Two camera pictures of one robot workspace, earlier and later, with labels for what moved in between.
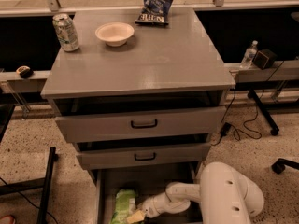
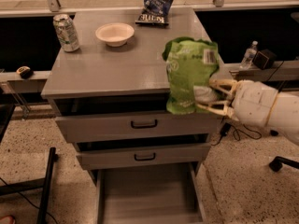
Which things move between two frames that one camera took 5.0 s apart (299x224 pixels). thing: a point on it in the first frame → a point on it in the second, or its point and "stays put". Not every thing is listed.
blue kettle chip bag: x=157 y=5 stays put
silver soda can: x=66 y=34 stays put
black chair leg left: x=37 y=183 stays put
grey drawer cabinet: x=141 y=95 stays put
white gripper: x=151 y=208 → x=252 y=103
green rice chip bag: x=124 y=203 → x=190 y=63
